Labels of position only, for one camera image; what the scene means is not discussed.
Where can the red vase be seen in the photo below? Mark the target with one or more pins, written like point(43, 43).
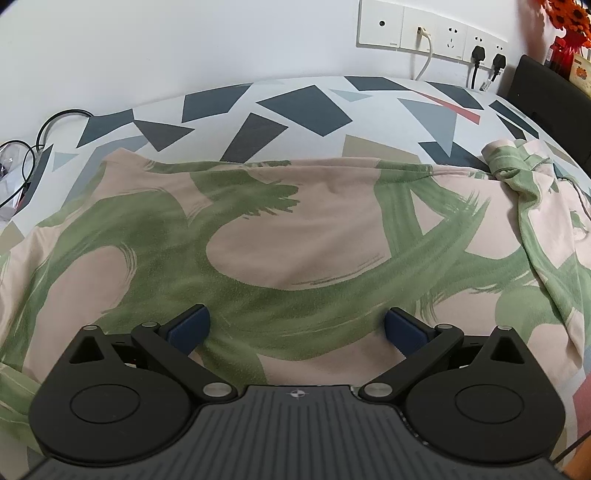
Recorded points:
point(559, 55)

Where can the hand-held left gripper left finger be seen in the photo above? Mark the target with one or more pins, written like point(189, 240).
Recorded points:
point(189, 326)

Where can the white coaxial wall outlet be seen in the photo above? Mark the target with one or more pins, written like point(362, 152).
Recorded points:
point(381, 23)

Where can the clear plastic bag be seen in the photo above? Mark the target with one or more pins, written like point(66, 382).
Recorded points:
point(10, 175)

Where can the pink and green patterned garment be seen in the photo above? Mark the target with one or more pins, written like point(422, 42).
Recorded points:
point(286, 249)

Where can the orange artificial flowers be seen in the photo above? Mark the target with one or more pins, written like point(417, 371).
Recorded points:
point(568, 14)

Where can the black power plug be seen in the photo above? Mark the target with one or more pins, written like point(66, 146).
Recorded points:
point(498, 62)
point(477, 57)

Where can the white data wall outlet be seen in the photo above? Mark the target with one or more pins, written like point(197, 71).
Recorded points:
point(419, 30)

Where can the white power wall socket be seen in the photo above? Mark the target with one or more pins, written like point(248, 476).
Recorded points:
point(489, 44)
point(450, 39)

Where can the geometric patterned bed sheet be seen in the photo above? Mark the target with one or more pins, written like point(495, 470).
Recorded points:
point(295, 94)

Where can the crumpled pink and green garment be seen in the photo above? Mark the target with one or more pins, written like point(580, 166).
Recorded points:
point(545, 240)

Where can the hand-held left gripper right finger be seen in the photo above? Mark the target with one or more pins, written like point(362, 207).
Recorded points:
point(402, 333)

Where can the yellow greeting card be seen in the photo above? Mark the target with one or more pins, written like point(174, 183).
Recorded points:
point(581, 69)

